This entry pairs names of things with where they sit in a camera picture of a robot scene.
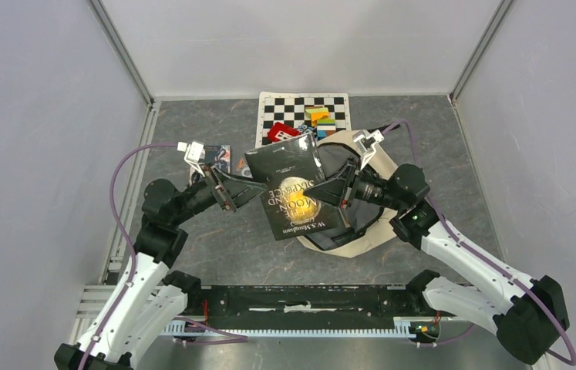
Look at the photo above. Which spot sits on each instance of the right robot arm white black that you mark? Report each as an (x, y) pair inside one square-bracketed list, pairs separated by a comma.
[(528, 316)]

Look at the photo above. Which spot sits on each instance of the aluminium frame post left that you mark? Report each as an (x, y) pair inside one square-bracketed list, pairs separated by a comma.
[(115, 39)]

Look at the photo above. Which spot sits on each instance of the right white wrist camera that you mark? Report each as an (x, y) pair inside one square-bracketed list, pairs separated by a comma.
[(366, 142)]

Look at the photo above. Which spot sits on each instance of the stacked colourful toy blocks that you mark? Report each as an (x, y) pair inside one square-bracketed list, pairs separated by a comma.
[(325, 127)]

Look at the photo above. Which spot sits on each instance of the cream canvas backpack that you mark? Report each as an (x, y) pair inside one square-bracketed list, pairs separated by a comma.
[(366, 226)]

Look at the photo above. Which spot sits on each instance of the clear tape roll dispenser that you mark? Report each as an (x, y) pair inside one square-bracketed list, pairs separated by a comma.
[(246, 172)]

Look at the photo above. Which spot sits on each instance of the red toy brick frame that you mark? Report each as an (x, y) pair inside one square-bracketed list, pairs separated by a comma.
[(280, 131)]

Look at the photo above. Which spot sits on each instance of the aluminium frame post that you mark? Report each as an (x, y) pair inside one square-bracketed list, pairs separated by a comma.
[(115, 39), (483, 44)]

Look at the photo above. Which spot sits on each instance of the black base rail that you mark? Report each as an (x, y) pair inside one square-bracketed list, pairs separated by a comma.
[(307, 311)]

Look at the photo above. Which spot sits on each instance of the aluminium frame post right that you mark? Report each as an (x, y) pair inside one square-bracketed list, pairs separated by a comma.
[(483, 44)]

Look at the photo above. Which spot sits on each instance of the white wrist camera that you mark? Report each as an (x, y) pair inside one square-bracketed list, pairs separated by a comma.
[(192, 152), (366, 142)]

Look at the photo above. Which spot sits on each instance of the black white chessboard mat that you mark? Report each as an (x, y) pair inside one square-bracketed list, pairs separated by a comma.
[(290, 109)]

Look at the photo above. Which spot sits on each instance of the black hardcover book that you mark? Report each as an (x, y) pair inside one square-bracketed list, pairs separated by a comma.
[(289, 168)]

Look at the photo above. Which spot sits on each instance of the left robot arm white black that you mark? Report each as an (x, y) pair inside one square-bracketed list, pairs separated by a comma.
[(149, 294)]

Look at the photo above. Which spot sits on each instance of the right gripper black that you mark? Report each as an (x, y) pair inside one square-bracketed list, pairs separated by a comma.
[(339, 190)]

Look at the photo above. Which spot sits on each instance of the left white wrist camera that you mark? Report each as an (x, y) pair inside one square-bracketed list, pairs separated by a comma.
[(192, 152)]

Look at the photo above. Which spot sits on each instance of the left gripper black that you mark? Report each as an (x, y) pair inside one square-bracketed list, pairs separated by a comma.
[(235, 191)]

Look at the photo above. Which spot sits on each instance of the green orange toy block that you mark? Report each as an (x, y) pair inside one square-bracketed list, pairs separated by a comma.
[(315, 113)]

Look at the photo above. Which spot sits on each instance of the floral pattern book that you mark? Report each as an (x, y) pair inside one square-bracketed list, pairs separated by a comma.
[(218, 156)]

